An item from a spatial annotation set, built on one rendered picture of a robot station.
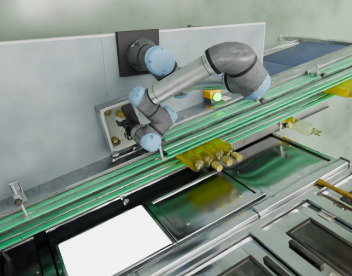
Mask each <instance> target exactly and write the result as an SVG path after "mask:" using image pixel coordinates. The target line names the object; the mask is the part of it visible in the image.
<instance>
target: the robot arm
mask: <svg viewBox="0 0 352 276"><path fill-rule="evenodd" d="M127 58H128V62H129V64H130V65H131V66H132V67H133V68H134V69H136V70H138V71H149V72H150V73H151V74H152V75H153V76H154V78H155V79H156V80H157V81H158V82H157V83H155V84H153V85H152V86H150V87H149V88H147V89H145V88H143V87H142V86H138V87H135V88H134V89H133V90H132V91H131V92H130V94H129V101H130V102H131V103H132V104H133V105H134V107H136V108H137V109H138V110H139V111H140V112H141V113H142V114H143V115H145V116H146V117H147V118H148V119H149V120H150V121H151V122H150V123H149V125H148V126H147V127H145V126H144V125H142V124H141V123H140V121H139V118H138V117H137V115H136V113H135V111H134V109H133V107H132V105H131V104H130V103H128V104H126V105H124V106H122V108H121V111H122V113H123V115H124V117H125V120H124V119H121V118H120V117H118V116H117V117H116V123H117V126H119V128H120V130H122V128H124V129H125V132H126V133H124V136H125V138H127V139H128V140H134V141H135V142H136V143H138V144H140V145H141V146H142V148H144V149H146V150H147V151H150V152H154V151H156V150H158V149H159V147H160V145H161V138H162V136H163V135H164V134H165V133H166V132H167V130H168V129H169V128H170V127H171V126H172V125H173V124H174V122H175V121H176V119H177V118H178V115H177V113H176V112H175V111H174V110H173V109H171V108H170V107H169V106H164V107H162V106H161V105H160V103H162V102H164V101H166V100H168V99H169V98H171V97H174V98H177V99H181V98H184V97H185V96H188V95H189V94H190V93H191V92H192V90H228V91H229V92H230V93H232V94H243V97H244V98H246V99H247V100H254V99H256V98H258V97H260V96H261V95H263V94H264V93H265V92H266V91H267V90H268V88H269V86H270V83H271V78H270V76H269V74H268V71H267V70H266V69H265V68H264V66H263V65H262V63H261V62H260V60H259V58H258V57H257V55H256V54H255V52H254V50H253V49H252V48H251V47H250V46H249V45H247V44H245V43H242V42H234V41H232V42H223V43H219V44H216V45H213V46H211V47H210V48H208V49H206V50H205V51H204V55H202V56H201V57H199V58H197V59H195V60H194V61H192V62H190V63H189V64H187V65H185V66H184V67H180V66H179V65H178V64H177V62H176V61H175V58H174V56H173V54H172V52H171V51H170V50H168V49H167V48H165V47H162V46H158V45H155V44H154V42H152V41H151V40H150V39H147V38H138V39H136V40H134V41H133V42H132V43H131V44H130V45H129V47H128V51H127ZM126 136H127V137H126ZM129 136H130V137H131V138H129Z"/></svg>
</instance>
